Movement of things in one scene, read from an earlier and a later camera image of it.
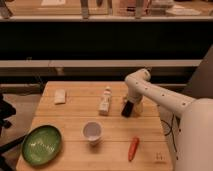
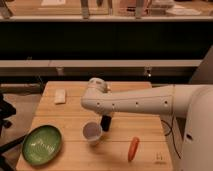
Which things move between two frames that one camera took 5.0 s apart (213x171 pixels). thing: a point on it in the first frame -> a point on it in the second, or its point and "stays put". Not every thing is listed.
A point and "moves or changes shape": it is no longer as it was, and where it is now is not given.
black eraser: [127, 109] moves or changes shape
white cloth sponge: [60, 96] stays put
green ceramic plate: [41, 145] stays put
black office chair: [6, 110] stays put
